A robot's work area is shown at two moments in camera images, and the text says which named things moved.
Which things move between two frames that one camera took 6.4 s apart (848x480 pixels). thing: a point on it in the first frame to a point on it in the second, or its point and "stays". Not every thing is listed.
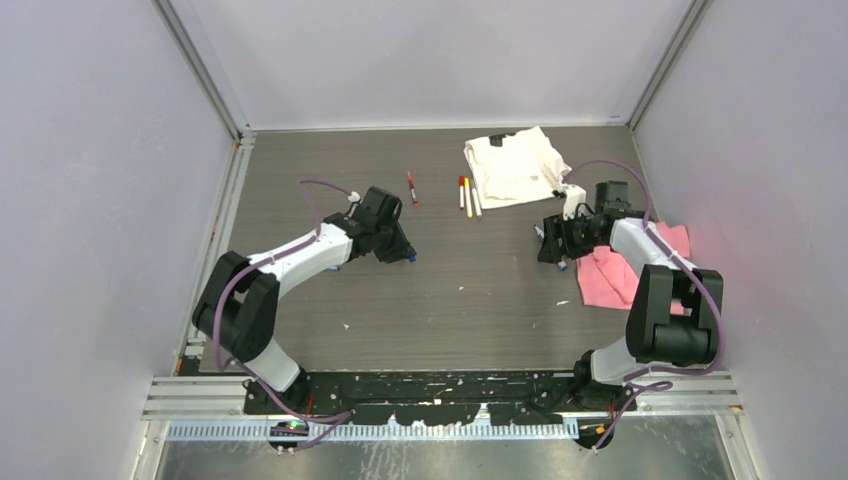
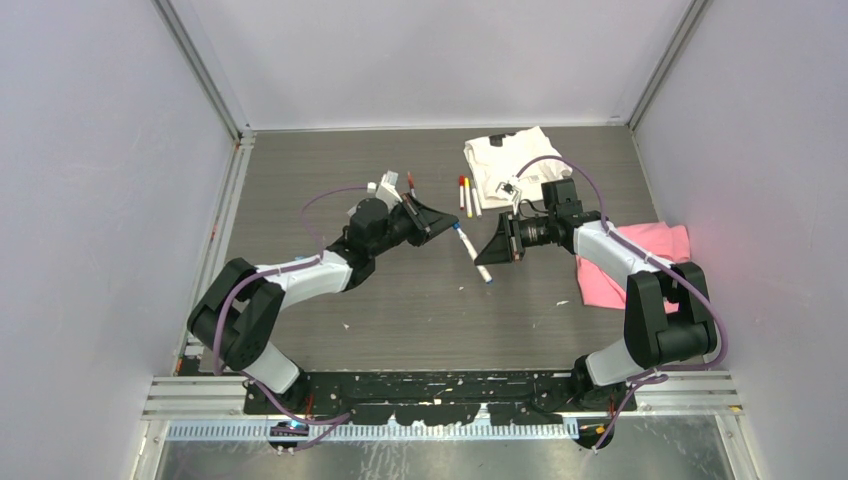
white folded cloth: [515, 167] stays
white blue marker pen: [541, 235] to [473, 255]
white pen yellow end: [468, 202] stays
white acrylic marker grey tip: [477, 203] stays
